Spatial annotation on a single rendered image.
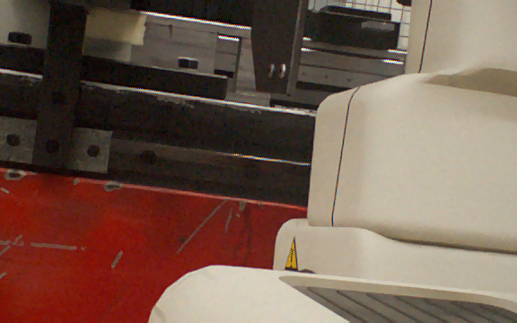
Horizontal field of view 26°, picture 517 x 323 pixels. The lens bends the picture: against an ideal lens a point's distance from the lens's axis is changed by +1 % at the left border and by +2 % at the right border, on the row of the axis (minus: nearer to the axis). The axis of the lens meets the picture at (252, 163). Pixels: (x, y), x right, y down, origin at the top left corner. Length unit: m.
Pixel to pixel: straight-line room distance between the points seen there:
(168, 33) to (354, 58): 0.39
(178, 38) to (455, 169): 0.78
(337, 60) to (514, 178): 1.03
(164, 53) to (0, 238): 0.31
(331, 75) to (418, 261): 1.05
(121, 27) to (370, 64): 0.45
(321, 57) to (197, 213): 0.47
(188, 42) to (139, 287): 0.32
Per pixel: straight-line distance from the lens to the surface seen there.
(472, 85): 0.66
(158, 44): 1.39
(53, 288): 1.30
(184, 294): 0.41
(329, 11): 1.64
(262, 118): 1.28
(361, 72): 1.69
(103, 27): 1.39
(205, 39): 1.40
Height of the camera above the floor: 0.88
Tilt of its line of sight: 3 degrees down
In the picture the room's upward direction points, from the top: 8 degrees clockwise
